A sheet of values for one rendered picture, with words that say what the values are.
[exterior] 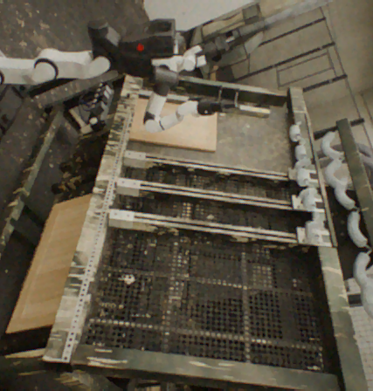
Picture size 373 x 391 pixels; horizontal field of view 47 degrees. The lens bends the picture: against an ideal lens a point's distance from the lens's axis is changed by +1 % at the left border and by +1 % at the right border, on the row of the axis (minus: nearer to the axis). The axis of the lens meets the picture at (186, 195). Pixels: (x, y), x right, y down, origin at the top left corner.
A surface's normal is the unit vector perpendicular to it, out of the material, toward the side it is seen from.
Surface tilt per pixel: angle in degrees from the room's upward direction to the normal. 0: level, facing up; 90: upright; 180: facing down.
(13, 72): 90
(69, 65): 90
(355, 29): 90
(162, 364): 57
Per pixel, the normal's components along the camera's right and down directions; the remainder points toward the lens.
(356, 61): -0.12, 0.63
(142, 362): 0.14, -0.66
